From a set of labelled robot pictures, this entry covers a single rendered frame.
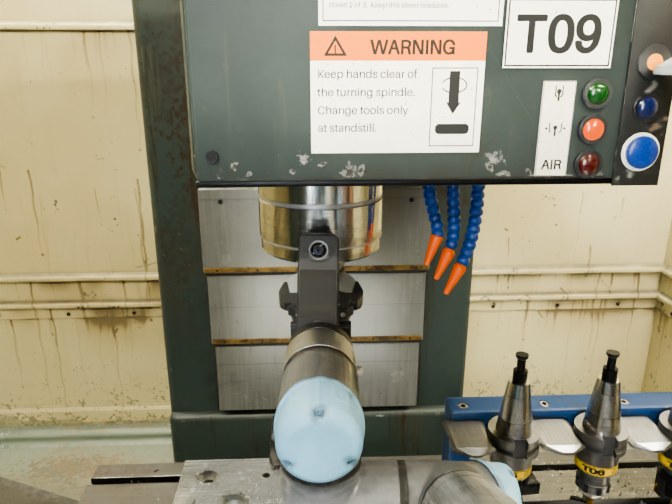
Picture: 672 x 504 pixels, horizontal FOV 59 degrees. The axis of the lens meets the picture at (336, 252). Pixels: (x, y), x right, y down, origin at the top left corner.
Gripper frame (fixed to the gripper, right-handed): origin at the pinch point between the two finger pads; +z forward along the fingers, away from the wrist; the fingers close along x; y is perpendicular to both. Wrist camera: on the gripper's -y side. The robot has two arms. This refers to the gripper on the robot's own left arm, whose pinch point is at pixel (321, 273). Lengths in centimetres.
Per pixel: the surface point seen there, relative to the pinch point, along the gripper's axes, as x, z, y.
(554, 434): 28.9, -13.7, 16.4
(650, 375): 99, 81, 63
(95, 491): -42, 15, 48
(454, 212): 16.8, -4.2, -9.6
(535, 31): 19.0, -21.1, -30.3
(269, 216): -6.2, -6.2, -9.7
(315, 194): -0.5, -9.1, -13.1
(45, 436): -82, 74, 78
